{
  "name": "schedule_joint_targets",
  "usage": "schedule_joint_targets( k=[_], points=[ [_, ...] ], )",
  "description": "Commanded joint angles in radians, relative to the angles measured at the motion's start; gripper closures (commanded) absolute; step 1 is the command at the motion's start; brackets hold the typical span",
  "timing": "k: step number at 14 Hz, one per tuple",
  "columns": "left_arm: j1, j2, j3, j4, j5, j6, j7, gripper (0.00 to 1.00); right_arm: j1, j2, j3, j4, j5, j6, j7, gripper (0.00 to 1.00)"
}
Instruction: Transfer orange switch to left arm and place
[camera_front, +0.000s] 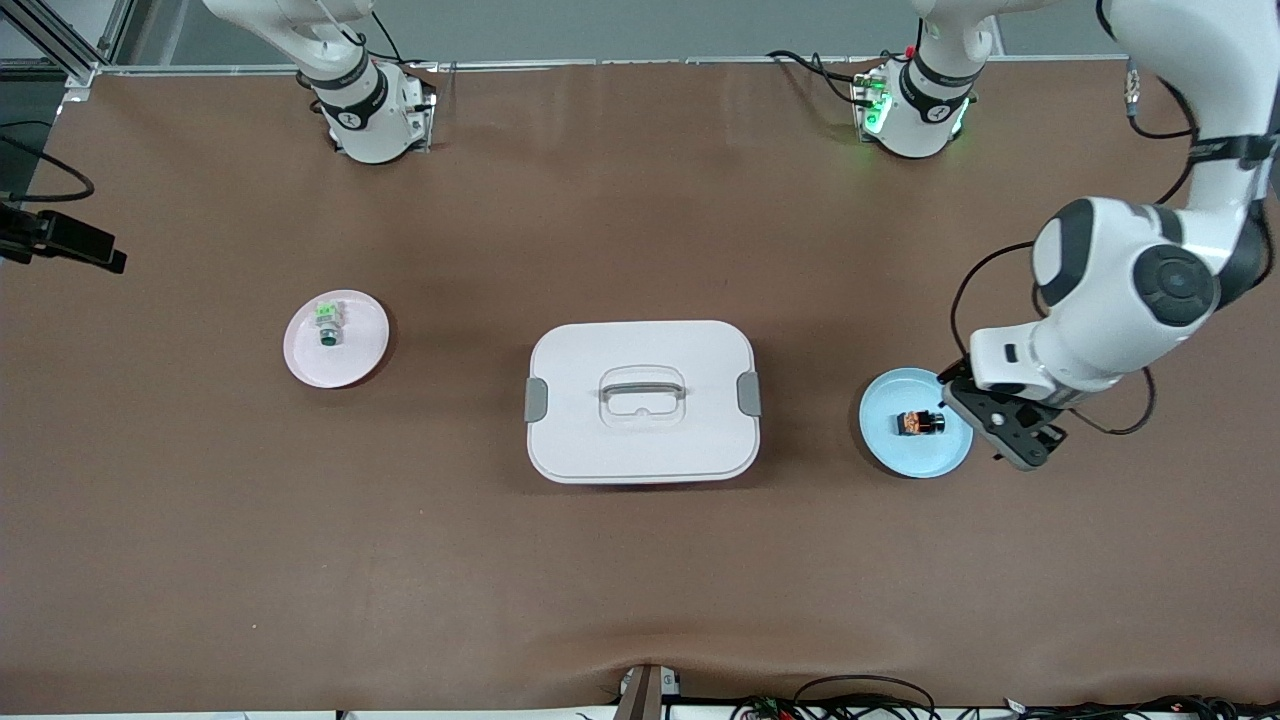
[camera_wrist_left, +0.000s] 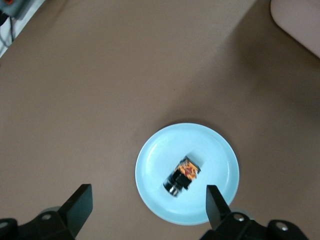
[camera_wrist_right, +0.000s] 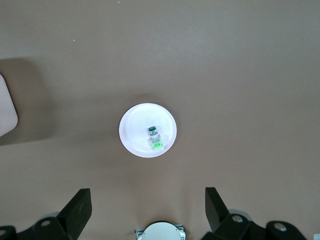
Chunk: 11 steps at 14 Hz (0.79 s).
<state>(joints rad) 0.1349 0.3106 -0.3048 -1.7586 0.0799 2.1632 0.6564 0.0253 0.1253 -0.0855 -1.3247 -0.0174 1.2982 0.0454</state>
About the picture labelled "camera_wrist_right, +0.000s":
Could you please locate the brown table cover cloth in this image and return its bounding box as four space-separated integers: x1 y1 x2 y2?
0 0 320 240

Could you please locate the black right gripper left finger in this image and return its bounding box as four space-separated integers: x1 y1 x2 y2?
0 188 91 240

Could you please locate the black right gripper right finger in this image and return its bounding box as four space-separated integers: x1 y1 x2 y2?
199 186 307 240

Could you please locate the green push button switch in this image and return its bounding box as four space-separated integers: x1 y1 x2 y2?
146 126 165 152

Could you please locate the pink round plate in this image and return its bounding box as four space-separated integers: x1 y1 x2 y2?
118 103 178 158

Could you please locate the white lidded storage box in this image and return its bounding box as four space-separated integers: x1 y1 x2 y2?
0 73 19 138

